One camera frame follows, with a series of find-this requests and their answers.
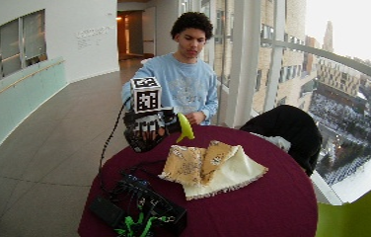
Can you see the yellow-green banana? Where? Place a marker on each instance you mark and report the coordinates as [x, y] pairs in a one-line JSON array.
[[185, 126]]

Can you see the white marker cube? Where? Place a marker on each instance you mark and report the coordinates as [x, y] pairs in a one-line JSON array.
[[145, 95]]

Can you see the yellow and cream cloth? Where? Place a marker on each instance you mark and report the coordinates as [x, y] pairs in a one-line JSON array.
[[211, 171]]

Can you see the black electronics box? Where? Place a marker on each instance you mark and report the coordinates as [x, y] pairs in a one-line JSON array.
[[155, 204]]

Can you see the the person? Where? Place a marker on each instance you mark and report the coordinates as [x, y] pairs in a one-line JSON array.
[[185, 79]]

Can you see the black power pack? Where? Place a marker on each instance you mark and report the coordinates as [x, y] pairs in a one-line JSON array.
[[105, 211]]

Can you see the white cloth under jacket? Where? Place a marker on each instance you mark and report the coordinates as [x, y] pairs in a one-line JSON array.
[[277, 140]]

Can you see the doorway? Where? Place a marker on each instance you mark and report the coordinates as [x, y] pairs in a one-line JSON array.
[[131, 34]]

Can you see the white column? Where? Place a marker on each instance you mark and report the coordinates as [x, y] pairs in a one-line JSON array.
[[242, 62]]

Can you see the black jacket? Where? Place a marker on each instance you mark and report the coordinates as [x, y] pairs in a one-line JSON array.
[[290, 131]]

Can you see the maroon tablecloth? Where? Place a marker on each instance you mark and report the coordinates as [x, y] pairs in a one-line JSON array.
[[254, 210]]

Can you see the wooden handrail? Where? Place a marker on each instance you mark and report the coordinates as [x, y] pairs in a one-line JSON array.
[[15, 84]]

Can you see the interior window row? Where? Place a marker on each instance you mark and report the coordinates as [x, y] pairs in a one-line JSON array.
[[12, 46]]

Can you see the white curved railing pipe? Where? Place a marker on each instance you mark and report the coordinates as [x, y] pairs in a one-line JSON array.
[[333, 57]]

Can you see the green chair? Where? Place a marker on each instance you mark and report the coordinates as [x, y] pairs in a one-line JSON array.
[[360, 215]]

